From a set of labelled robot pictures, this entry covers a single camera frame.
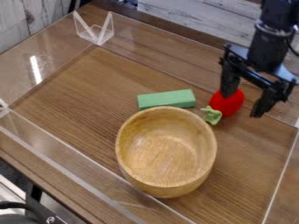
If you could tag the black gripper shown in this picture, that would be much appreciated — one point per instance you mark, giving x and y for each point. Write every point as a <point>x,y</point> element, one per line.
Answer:
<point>277,82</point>

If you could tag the red plush strawberry green stem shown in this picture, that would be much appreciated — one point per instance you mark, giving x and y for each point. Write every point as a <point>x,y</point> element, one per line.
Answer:
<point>222,107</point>

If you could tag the green rectangular block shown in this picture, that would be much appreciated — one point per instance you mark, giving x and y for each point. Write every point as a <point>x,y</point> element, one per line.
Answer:
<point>178,98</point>

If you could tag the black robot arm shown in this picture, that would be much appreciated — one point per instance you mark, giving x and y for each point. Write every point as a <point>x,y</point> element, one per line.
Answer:
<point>260,64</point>

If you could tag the wooden bowl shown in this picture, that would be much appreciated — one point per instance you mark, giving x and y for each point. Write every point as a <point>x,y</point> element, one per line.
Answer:
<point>166,151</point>

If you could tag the black metal stand base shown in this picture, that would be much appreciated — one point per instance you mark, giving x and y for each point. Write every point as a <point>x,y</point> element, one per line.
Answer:
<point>37,213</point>

